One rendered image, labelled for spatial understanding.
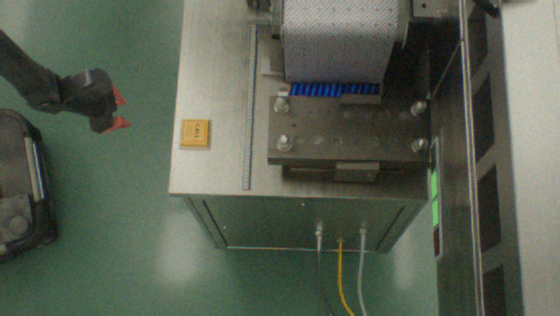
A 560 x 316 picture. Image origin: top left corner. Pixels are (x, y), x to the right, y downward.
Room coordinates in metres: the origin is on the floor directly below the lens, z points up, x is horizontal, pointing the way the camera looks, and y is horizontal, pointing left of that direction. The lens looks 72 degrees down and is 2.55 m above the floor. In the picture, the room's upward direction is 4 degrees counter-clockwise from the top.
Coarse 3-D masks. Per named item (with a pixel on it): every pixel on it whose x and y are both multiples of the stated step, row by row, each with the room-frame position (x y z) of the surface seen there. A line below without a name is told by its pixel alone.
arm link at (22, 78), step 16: (0, 32) 0.60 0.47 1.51; (0, 48) 0.57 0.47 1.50; (16, 48) 0.60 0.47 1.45; (0, 64) 0.57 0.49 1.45; (16, 64) 0.57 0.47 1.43; (32, 64) 0.60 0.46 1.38; (16, 80) 0.57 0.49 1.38; (32, 80) 0.57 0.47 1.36; (48, 80) 0.60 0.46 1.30; (32, 96) 0.56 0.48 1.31; (48, 96) 0.56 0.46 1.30
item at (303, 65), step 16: (288, 64) 0.68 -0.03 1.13; (304, 64) 0.68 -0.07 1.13; (320, 64) 0.67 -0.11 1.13; (336, 64) 0.67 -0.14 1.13; (352, 64) 0.67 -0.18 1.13; (368, 64) 0.66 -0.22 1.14; (384, 64) 0.66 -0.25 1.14; (288, 80) 0.68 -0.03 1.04; (304, 80) 0.68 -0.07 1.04; (320, 80) 0.67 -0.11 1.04; (336, 80) 0.67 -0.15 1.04; (352, 80) 0.66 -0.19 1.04; (368, 80) 0.66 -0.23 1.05
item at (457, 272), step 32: (448, 0) 0.69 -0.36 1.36; (448, 32) 0.62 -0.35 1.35; (448, 64) 0.56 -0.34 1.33; (448, 96) 0.49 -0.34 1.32; (448, 128) 0.43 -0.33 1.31; (448, 160) 0.37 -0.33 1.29; (448, 192) 0.31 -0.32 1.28; (448, 224) 0.25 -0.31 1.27; (448, 256) 0.19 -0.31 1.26; (448, 288) 0.13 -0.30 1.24
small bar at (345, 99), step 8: (344, 96) 0.62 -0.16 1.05; (352, 96) 0.62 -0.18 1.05; (360, 96) 0.62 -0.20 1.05; (368, 96) 0.62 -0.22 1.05; (376, 96) 0.62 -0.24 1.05; (344, 104) 0.61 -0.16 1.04; (352, 104) 0.60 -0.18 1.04; (360, 104) 0.60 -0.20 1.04; (368, 104) 0.60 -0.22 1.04; (376, 104) 0.60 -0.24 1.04
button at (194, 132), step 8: (184, 120) 0.64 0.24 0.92; (192, 120) 0.64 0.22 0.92; (200, 120) 0.64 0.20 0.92; (208, 120) 0.63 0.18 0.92; (184, 128) 0.62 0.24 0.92; (192, 128) 0.61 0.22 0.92; (200, 128) 0.61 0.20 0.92; (208, 128) 0.62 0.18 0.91; (184, 136) 0.59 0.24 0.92; (192, 136) 0.59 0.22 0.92; (200, 136) 0.59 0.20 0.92; (184, 144) 0.57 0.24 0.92; (192, 144) 0.57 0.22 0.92; (200, 144) 0.57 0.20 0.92
